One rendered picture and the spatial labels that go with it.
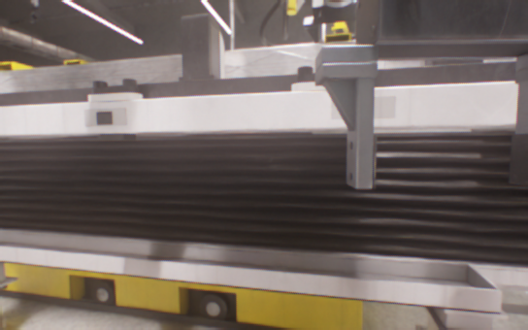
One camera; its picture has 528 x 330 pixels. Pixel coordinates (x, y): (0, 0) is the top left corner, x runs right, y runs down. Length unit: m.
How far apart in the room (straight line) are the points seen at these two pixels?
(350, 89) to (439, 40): 0.06
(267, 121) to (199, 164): 0.44
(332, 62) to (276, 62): 0.53
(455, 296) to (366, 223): 0.25
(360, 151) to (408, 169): 0.62
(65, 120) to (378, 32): 0.63
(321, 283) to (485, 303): 0.35
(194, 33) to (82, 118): 0.29
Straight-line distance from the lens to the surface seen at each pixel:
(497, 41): 0.25
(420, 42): 0.22
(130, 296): 1.38
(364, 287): 0.74
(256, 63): 0.74
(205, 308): 1.29
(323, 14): 0.81
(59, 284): 1.61
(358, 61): 0.21
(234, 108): 0.51
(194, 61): 0.61
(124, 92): 0.63
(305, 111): 0.48
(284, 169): 0.79
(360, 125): 0.21
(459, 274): 0.92
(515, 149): 0.29
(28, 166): 1.31
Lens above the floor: 0.75
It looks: 5 degrees down
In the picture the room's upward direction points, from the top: 1 degrees counter-clockwise
